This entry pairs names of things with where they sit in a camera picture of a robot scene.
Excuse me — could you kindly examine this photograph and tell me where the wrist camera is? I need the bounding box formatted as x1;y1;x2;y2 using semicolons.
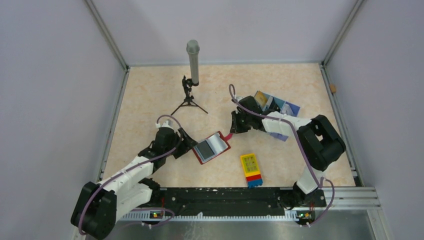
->
232;96;245;102
155;120;173;129

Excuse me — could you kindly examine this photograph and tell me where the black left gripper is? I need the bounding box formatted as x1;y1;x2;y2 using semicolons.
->
164;127;198;159

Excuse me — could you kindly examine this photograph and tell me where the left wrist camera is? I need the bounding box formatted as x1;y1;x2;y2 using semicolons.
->
155;120;173;129

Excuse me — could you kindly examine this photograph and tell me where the black tripod stand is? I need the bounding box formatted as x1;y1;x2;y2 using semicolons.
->
171;75;208;116

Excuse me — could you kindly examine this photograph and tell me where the small tan object on rail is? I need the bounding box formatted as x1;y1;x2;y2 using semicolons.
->
329;84;337;94

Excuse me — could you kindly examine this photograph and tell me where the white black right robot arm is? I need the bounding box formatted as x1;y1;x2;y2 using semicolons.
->
230;96;347;206

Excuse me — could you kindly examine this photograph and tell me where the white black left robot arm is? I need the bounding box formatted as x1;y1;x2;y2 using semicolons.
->
70;126;197;240

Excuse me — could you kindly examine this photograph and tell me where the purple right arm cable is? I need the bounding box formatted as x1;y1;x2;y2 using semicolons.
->
228;83;336;228

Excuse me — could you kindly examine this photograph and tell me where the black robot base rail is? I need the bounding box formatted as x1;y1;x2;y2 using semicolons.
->
142;187;327;217

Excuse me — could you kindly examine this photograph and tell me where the blue three-slot card box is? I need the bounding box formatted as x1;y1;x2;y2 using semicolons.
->
253;91;301;143

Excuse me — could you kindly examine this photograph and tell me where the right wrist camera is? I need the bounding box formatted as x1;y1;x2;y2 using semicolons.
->
232;96;245;102

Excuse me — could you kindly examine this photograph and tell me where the grey microphone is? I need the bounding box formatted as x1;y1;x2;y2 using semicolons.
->
186;39;200;86

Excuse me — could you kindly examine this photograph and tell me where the red leather card holder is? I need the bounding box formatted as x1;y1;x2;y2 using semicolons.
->
192;131;233;165

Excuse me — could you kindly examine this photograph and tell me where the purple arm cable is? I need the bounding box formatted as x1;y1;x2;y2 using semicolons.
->
77;114;185;237
228;83;336;228

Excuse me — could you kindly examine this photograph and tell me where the yellow red blue toy block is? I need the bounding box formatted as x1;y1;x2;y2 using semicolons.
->
240;153;263;188

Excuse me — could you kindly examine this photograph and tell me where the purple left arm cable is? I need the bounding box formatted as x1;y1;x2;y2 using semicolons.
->
77;114;185;237

